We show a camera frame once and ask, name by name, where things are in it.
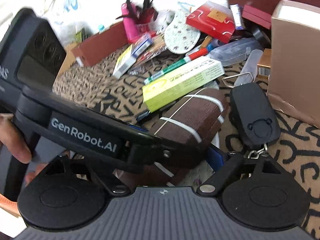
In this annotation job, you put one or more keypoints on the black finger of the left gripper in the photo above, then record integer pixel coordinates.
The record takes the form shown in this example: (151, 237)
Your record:
(103, 157)

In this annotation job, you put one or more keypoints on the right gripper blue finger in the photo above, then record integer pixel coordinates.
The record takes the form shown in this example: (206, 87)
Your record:
(226, 167)

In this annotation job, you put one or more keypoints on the person's left hand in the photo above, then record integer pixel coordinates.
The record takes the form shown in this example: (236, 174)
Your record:
(11, 138)

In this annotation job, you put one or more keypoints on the brown pouch with white stripes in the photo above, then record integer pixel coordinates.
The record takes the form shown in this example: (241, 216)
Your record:
(194, 122)

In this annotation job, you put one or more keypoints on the yellow green medicine box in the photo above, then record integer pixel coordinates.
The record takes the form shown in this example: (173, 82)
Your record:
(180, 82)

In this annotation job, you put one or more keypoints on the small reddish brown tray box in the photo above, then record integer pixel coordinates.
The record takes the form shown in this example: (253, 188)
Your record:
(95, 48)

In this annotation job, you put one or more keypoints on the white barcode box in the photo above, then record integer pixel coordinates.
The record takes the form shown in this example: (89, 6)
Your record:
(124, 62)

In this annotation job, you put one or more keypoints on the pink bottle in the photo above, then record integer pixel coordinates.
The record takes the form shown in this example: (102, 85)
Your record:
(129, 24)

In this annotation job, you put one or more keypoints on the large brown cardboard box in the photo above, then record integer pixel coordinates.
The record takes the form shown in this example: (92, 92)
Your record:
(293, 84)

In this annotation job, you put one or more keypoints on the clear plastic case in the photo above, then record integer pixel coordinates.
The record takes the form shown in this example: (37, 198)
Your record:
(235, 52)

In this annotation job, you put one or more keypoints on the green red marker pen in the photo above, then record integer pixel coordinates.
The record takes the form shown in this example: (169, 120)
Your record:
(186, 59)

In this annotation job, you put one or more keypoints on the blue white card pack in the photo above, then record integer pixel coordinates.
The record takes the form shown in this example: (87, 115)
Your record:
(141, 45)

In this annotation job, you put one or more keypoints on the dark feather plant in cup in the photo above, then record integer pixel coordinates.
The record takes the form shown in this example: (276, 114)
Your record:
(145, 14)

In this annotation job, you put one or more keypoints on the red flat box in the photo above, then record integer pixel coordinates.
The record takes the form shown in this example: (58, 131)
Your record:
(213, 19)

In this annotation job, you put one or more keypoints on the dark red box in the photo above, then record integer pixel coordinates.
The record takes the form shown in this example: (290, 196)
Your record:
(257, 16)

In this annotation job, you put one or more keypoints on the blue white small box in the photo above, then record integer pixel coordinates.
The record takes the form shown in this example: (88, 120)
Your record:
(238, 21)

